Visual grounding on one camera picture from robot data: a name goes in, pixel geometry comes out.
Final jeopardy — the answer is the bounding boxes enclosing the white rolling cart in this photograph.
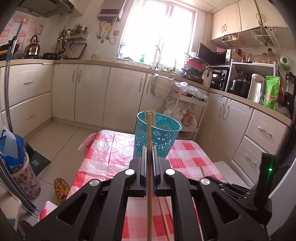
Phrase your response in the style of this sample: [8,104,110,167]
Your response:
[164,81,209,136]

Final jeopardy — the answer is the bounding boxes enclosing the plastic bottle on counter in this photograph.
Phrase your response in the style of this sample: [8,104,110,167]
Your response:
[91,46,99,61]

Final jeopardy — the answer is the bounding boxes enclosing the yellow slipper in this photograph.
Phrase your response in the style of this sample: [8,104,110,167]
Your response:
[54,178,70,203]

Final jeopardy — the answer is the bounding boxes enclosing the wall water heater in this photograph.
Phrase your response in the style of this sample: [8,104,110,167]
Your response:
[97,0,126,23]

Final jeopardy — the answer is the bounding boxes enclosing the chopstick bundle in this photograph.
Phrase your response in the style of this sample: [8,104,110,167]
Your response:
[144,110,156,127]

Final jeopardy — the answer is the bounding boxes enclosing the spice rack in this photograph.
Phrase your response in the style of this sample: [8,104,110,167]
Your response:
[55,24,88,59]

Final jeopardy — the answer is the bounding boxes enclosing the steel kettle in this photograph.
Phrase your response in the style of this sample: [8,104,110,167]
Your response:
[23,35,40,59]

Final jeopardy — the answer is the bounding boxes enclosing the blue perforated bin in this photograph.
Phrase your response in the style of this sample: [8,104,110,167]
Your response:
[133,111,182,159]

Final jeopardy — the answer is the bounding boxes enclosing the black microwave oven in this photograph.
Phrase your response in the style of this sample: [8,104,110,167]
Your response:
[197,42,232,66]

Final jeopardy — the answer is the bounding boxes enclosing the floral bucket with blue bag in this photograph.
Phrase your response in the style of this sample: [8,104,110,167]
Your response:
[1,127,41,200]

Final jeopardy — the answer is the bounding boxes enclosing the green snack bag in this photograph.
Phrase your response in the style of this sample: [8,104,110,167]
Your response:
[263,76,280,110]

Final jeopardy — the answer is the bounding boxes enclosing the black wok pan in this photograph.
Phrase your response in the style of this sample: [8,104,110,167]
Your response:
[0,40,20,61]

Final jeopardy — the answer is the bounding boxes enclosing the white electric kettle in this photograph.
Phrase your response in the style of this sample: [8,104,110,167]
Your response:
[247,73,266,104]

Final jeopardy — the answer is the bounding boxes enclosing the wooden chopstick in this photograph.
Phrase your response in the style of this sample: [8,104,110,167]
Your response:
[165,197,173,220]
[158,197,172,241]
[147,122,152,241]
[199,164,205,177]

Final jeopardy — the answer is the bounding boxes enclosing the range hood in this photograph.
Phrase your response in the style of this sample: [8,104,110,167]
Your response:
[18,0,74,18]

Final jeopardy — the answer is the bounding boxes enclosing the red checkered tablecloth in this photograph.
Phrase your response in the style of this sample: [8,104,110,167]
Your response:
[39,129,228,241]

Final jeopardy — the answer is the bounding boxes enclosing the white plastic bag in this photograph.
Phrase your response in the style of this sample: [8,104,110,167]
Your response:
[164,100,197,128]

